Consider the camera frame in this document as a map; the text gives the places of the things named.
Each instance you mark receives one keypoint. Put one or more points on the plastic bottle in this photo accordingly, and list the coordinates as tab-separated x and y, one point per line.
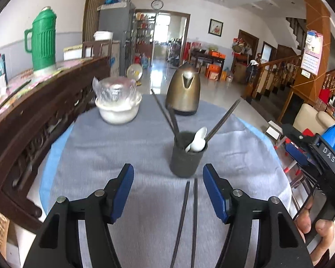
1	69

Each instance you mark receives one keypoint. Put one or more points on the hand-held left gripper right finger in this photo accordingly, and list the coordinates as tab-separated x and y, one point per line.
215	192

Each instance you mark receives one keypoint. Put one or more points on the dark chopstick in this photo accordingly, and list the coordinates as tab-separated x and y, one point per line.
194	223
224	117
174	122
181	223
163	111

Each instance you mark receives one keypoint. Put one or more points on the framed wall picture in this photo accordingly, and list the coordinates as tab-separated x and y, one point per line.
215	27

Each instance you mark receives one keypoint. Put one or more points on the carved dark wooden bench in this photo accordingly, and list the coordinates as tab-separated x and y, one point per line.
44	117

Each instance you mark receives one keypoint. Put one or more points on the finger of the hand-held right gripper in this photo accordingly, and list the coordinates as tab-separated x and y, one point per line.
296	155
298	135

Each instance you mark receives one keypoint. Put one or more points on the wooden side table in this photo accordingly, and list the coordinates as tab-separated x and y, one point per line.
208	57

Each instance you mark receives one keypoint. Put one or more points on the person's right hand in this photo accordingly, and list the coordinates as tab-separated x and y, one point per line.
323	237

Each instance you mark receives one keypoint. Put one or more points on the wooden stair railing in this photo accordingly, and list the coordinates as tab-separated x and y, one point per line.
273	72

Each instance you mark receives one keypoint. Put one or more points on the white plastic spoon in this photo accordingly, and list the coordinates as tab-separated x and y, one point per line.
198	142

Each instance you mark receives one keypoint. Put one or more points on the white ceramic bowl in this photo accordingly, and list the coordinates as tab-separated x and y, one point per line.
117	113

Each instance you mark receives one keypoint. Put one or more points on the light blue cloth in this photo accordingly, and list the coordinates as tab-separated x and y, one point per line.
48	173

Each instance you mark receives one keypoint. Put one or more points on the wooden chair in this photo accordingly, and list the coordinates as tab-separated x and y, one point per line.
97	50

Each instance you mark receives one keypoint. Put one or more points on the golden electric kettle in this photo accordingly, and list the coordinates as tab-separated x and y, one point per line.
182	95

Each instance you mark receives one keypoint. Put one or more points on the floral table cover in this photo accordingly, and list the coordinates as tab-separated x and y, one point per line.
16	89

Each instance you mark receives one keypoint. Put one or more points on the round wall clock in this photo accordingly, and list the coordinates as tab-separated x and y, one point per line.
157	4

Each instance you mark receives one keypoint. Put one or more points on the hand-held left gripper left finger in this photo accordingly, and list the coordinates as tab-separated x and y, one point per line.
122	192

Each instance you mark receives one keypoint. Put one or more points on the green thermos jug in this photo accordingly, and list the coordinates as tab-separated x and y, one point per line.
43	44

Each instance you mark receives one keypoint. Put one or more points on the grey tablecloth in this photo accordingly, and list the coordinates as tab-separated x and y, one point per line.
122	150

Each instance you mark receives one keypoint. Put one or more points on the white storage box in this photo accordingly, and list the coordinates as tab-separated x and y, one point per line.
72	52

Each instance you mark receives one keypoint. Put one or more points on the grey refrigerator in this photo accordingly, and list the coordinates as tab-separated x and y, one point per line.
114	33

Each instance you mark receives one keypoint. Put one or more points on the round electric heater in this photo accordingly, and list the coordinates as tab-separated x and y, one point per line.
134	74

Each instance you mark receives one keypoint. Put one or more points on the wall calendar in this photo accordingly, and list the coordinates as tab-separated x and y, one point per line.
311	55

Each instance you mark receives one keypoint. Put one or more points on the white stool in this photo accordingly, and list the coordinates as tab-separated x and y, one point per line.
274	129

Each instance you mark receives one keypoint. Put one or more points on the dark grey utensil holder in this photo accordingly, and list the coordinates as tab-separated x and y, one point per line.
185	162

